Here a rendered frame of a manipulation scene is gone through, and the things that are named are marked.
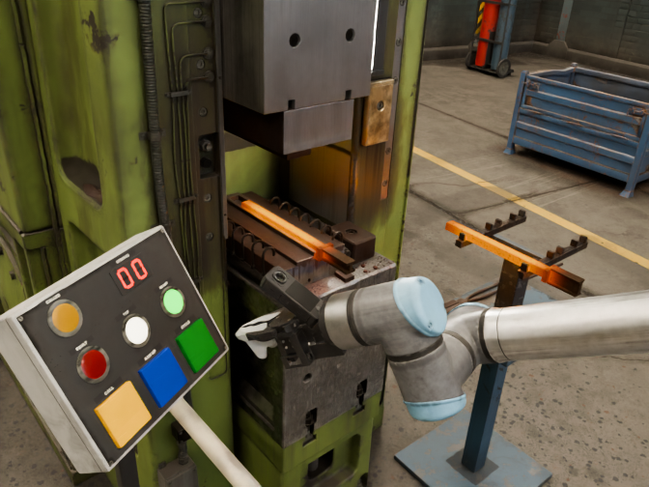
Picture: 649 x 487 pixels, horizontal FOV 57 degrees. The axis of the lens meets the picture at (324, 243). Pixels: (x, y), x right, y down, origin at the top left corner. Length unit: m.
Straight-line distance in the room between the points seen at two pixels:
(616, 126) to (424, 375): 4.28
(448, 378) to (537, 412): 1.77
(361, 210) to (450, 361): 0.89
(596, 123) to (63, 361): 4.59
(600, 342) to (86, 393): 0.76
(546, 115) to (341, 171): 3.77
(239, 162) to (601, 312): 1.22
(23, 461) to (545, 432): 1.93
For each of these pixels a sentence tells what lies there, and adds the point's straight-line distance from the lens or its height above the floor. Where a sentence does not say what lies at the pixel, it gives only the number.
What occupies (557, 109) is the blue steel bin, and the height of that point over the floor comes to 0.48.
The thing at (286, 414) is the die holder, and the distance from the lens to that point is 1.61.
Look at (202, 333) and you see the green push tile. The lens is 1.16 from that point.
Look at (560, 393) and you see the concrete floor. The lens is 2.80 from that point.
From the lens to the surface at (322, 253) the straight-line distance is 1.47.
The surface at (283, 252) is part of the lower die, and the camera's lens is 1.49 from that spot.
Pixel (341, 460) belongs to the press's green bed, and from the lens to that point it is 2.05.
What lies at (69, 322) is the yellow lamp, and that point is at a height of 1.16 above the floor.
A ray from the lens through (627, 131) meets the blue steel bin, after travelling 5.03.
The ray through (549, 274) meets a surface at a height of 0.94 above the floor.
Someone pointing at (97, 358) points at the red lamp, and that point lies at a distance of 1.02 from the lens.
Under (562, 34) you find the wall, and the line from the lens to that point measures 10.63.
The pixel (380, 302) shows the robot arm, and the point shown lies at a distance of 0.88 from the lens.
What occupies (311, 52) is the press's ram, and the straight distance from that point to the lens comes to 1.29.
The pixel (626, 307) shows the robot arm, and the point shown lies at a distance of 0.91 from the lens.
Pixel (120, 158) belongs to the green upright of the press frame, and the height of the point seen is 1.28.
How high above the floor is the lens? 1.71
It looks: 28 degrees down
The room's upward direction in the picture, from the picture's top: 3 degrees clockwise
